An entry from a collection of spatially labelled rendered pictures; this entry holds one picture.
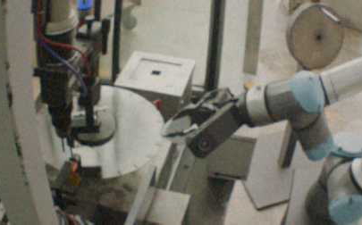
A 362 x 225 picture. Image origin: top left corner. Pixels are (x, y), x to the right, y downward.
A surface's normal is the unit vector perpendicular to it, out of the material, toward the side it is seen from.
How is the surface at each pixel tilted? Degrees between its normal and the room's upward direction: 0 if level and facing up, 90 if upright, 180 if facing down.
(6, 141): 90
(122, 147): 0
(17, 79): 90
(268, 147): 0
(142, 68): 0
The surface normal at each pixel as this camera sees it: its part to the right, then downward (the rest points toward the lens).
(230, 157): -0.23, 0.57
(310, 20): 0.29, 0.53
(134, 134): 0.06, -0.80
